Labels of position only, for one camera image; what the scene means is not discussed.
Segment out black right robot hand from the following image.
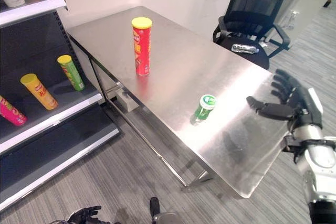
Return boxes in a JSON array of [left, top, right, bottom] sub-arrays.
[[246, 68, 324, 130]]

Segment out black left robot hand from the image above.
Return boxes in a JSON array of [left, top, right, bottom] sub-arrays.
[[67, 205, 102, 224]]

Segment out clear plastic water bottle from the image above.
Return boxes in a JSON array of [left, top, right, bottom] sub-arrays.
[[231, 44, 260, 55]]

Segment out black mesh office chair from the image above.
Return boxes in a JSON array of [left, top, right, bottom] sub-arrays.
[[212, 0, 293, 70]]

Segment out white desk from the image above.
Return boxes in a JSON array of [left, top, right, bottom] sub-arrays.
[[272, 0, 318, 29]]

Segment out green gum bottle white lid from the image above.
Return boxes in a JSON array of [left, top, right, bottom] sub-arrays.
[[190, 94, 218, 125]]

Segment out stainless steel table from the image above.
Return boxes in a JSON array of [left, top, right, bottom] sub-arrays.
[[66, 5, 295, 200]]

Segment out black and white store shelf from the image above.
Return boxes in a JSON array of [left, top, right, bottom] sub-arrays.
[[0, 0, 121, 212]]

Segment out pink chip can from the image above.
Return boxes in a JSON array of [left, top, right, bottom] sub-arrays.
[[0, 95, 28, 127]]

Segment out green chip can yellow lid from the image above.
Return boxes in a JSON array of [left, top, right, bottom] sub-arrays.
[[57, 55, 86, 92]]

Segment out red chip can yellow lid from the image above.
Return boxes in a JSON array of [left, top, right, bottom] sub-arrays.
[[131, 17, 153, 77]]

